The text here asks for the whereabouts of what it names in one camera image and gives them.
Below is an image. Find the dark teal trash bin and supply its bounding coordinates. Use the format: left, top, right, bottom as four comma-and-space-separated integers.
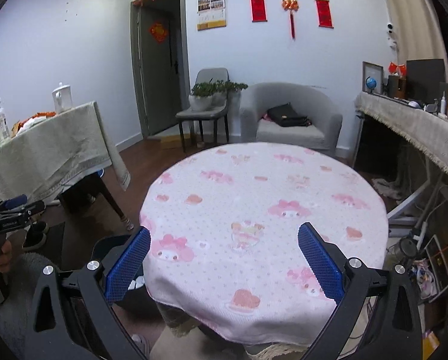
91, 234, 160, 319

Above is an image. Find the person's left hand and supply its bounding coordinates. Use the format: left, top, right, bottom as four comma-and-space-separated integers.
0, 240, 12, 274

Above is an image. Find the black shoe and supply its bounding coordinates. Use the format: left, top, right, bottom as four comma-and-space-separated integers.
22, 221, 48, 252

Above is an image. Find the dark table leg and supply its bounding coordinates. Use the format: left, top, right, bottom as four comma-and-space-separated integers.
95, 172, 135, 232

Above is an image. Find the white kettle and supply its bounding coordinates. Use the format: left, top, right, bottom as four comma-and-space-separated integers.
52, 82, 73, 114

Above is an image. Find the pink cartoon tablecloth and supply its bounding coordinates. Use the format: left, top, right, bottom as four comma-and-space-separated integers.
140, 142, 389, 346

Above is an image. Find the beige fringed desk cloth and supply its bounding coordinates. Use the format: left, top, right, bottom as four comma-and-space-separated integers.
354, 92, 448, 175

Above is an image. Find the potted green plant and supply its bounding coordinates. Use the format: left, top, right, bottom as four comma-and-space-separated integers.
189, 79, 248, 111

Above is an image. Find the grey armchair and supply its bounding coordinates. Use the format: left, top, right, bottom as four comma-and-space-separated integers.
239, 82, 343, 157

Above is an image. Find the grey door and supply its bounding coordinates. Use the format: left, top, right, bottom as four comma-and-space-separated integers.
130, 0, 190, 138

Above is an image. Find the grey dining chair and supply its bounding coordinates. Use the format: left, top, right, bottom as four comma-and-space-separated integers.
175, 67, 230, 152

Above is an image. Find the black handbag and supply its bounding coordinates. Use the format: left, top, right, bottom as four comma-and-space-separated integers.
266, 103, 312, 128

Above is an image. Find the small blue globe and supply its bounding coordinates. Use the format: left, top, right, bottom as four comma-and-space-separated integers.
364, 76, 377, 94

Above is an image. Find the black monitor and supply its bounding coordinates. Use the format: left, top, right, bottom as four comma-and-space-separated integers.
406, 58, 446, 104

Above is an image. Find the framed picture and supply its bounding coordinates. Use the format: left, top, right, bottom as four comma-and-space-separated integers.
362, 61, 384, 94

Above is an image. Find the beige curtain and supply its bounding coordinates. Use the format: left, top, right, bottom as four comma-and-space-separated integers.
385, 0, 448, 72

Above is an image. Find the wall calendar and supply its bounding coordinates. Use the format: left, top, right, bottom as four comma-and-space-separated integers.
196, 0, 227, 31

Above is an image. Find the white security camera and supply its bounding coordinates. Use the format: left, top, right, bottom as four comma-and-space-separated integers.
386, 23, 398, 51

